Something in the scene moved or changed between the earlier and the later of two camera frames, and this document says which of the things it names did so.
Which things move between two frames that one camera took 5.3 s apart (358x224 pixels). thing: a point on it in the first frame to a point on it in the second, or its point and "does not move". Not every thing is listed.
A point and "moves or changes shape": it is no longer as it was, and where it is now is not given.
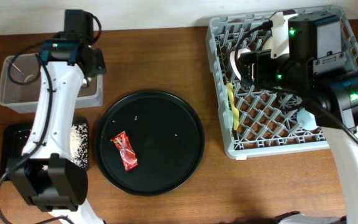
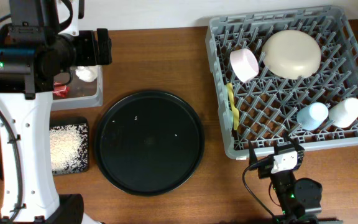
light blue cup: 306,119 does not move
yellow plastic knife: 235,114 does not move
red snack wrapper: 127,154 moves or changes shape
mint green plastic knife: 228,119 does not move
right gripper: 262,60 to 267,169
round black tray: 164,133 does not move
